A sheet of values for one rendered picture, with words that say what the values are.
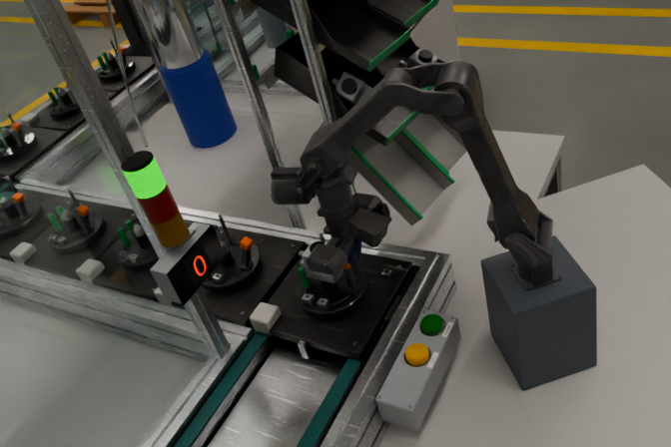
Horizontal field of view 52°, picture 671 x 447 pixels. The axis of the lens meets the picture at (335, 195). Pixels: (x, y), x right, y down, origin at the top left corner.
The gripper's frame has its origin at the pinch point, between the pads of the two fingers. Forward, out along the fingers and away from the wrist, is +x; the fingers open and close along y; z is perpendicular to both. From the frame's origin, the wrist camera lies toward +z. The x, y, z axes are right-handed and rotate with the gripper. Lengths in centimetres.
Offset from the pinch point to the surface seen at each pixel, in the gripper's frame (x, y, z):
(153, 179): -29.5, -19.6, -16.4
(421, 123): 2.1, 44.8, -5.5
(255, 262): 10.1, 1.4, -26.9
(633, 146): 110, 193, 15
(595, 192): 24, 54, 30
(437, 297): 17.5, 8.4, 10.4
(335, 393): 14.7, -19.5, 2.8
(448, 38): 49, 175, -56
